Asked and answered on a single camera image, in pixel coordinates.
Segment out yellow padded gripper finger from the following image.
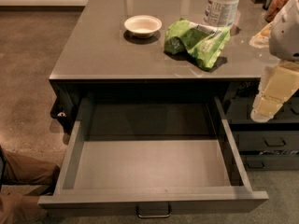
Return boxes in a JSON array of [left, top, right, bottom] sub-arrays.
[[250, 61, 299, 122]]

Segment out green rice chip bag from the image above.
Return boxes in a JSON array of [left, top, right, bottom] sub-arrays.
[[164, 19, 230, 71]]

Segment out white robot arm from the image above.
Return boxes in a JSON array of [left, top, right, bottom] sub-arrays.
[[250, 0, 299, 123]]

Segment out clear plastic bag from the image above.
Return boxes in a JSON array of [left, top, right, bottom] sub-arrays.
[[249, 22, 273, 49]]

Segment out open grey top drawer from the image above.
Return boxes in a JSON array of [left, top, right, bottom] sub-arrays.
[[39, 98, 268, 217]]

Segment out dark lower side drawers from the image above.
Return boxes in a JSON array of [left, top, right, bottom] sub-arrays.
[[226, 97, 299, 171]]

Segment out white wipes canister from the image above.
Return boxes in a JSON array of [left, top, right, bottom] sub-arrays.
[[204, 0, 239, 27]]

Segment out white paper bowl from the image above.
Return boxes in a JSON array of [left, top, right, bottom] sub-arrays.
[[124, 15, 162, 38]]

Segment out grey counter cabinet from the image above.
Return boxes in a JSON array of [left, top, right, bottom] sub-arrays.
[[50, 0, 278, 129]]

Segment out person leg in khaki trousers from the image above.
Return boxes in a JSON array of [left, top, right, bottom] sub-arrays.
[[0, 149, 60, 224]]

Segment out metal drawer handle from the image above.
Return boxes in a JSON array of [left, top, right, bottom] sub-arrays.
[[135, 204, 172, 219]]

